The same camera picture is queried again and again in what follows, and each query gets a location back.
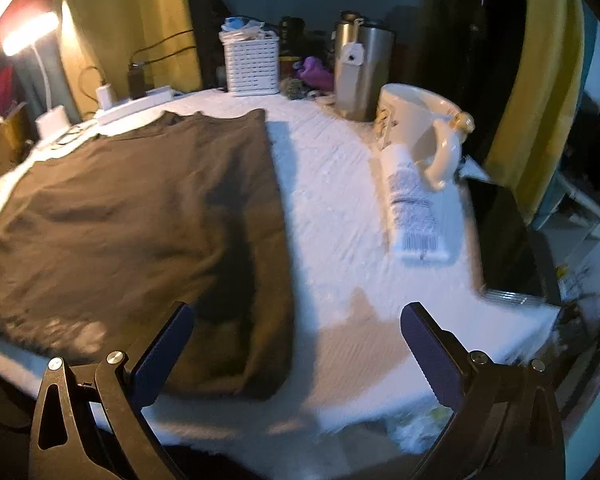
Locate olive t-shirt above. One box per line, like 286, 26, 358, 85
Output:
0, 109, 293, 402

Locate steel tumbler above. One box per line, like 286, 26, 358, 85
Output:
334, 11, 396, 122

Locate white power strip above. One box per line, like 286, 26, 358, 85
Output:
94, 87, 175, 126

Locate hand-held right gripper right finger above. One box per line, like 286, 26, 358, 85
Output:
400, 301, 568, 480

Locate white desk lamp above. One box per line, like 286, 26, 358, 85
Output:
1, 10, 72, 137

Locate clear plastic bag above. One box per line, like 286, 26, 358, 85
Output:
385, 400, 461, 453

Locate white printed mug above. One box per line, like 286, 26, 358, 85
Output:
372, 83, 476, 192

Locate white plastic basket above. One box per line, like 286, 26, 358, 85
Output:
219, 30, 282, 97

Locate white rack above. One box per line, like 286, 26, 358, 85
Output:
550, 170, 600, 246

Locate black flat device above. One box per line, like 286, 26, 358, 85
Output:
462, 172, 563, 307

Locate yellow-green curtain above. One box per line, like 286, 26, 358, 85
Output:
480, 0, 586, 226

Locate yellow curtain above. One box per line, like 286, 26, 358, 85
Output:
52, 0, 203, 118

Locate white and blue packets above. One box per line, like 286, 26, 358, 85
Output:
222, 16, 276, 41

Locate white tube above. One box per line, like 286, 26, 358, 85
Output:
375, 142, 453, 263

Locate brown cardboard box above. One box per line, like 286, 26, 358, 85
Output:
0, 102, 36, 181

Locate dark curtain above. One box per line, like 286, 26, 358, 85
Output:
420, 0, 526, 161

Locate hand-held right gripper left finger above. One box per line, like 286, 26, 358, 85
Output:
27, 301, 216, 480

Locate clear jar with black lid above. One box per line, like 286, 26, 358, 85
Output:
280, 16, 307, 58

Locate black charger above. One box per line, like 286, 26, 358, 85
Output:
127, 61, 146, 101

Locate purple object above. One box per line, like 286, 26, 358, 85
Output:
295, 56, 335, 88

